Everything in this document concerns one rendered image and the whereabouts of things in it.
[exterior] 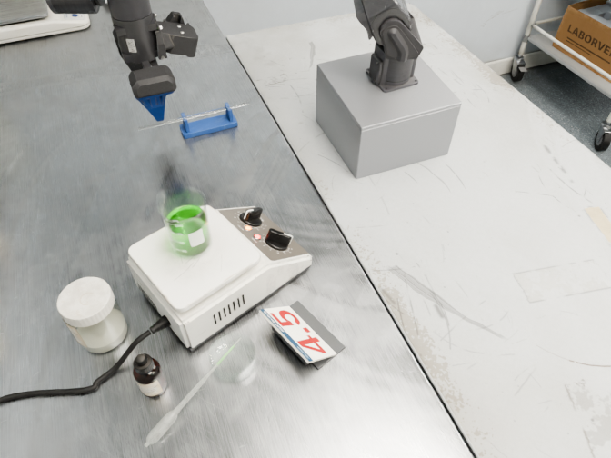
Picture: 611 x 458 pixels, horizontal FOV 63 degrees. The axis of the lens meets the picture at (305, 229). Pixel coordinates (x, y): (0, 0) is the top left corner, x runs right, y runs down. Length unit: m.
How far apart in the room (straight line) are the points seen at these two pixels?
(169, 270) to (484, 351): 0.39
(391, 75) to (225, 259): 0.41
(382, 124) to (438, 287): 0.26
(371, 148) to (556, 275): 0.32
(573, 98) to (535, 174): 2.08
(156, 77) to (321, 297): 0.38
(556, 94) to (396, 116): 2.23
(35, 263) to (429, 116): 0.62
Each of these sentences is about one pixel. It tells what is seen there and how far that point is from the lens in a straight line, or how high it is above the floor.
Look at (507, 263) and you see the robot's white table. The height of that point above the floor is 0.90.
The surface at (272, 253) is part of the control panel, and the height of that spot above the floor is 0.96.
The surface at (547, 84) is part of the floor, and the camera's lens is 3.04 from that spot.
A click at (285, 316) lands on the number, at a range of 0.62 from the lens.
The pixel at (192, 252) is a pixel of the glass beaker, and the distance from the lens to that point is 0.59.
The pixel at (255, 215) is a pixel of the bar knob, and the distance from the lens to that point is 0.68.
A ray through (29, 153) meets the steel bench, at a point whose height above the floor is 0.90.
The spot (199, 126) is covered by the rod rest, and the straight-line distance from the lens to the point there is 0.93.
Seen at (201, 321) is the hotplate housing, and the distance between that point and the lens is 0.60.
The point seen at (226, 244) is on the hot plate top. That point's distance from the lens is 0.61.
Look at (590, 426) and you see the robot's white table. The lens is 0.67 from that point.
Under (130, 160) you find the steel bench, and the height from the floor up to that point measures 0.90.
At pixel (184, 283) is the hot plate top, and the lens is 0.59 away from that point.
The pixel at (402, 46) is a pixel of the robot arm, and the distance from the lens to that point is 0.78.
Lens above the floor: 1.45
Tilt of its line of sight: 48 degrees down
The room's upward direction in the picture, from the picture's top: straight up
